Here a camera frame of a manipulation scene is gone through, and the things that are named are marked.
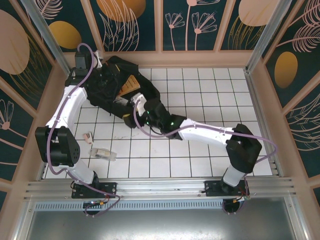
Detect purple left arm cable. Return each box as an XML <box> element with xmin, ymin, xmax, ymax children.
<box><xmin>46</xmin><ymin>42</ymin><xmax>121</xmax><ymax>219</ymax></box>

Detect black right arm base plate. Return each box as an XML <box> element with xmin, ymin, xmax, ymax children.
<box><xmin>204</xmin><ymin>179</ymin><xmax>251</xmax><ymax>197</ymax></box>

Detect grey metal panel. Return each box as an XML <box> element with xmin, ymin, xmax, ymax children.
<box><xmin>14</xmin><ymin>209</ymin><xmax>308</xmax><ymax>240</ymax></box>

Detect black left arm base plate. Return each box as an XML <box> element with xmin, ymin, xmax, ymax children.
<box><xmin>71</xmin><ymin>181</ymin><xmax>118</xmax><ymax>199</ymax></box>

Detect aluminium corner post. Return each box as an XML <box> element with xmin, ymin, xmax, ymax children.
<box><xmin>246</xmin><ymin>0</ymin><xmax>300</xmax><ymax>73</ymax></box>
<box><xmin>21</xmin><ymin>0</ymin><xmax>73</xmax><ymax>77</ymax></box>

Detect black backpack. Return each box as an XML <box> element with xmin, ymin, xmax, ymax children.
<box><xmin>86</xmin><ymin>55</ymin><xmax>161</xmax><ymax>126</ymax></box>

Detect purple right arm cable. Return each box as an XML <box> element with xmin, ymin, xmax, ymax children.
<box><xmin>133</xmin><ymin>99</ymin><xmax>280</xmax><ymax>167</ymax></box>

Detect perforated metal cable duct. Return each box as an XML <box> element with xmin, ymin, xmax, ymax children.
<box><xmin>34</xmin><ymin>201</ymin><xmax>226</xmax><ymax>211</ymax></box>

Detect red black power wires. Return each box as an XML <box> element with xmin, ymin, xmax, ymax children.
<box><xmin>232</xmin><ymin>195</ymin><xmax>251</xmax><ymax>204</ymax></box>
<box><xmin>83</xmin><ymin>198</ymin><xmax>112</xmax><ymax>209</ymax></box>

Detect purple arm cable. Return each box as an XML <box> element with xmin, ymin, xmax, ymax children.
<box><xmin>46</xmin><ymin>42</ymin><xmax>121</xmax><ymax>219</ymax></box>
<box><xmin>133</xmin><ymin>99</ymin><xmax>280</xmax><ymax>167</ymax></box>

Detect orange paperback book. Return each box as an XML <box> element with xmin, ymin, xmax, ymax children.
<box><xmin>120</xmin><ymin>75</ymin><xmax>141</xmax><ymax>98</ymax></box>

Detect aluminium rail frame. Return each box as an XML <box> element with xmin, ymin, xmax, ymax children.
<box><xmin>23</xmin><ymin>176</ymin><xmax>297</xmax><ymax>201</ymax></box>

